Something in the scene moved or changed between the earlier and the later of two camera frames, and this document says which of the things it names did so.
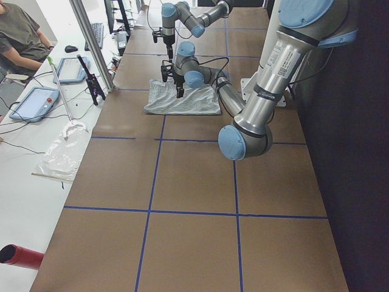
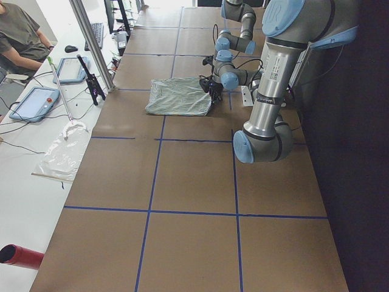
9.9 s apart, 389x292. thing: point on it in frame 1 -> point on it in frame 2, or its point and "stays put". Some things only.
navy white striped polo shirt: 163,99 stays put
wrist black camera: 155,34 -> 208,59
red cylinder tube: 14,254 stays put
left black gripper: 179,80 -> 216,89
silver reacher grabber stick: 50,59 stays put
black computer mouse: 70,48 stays put
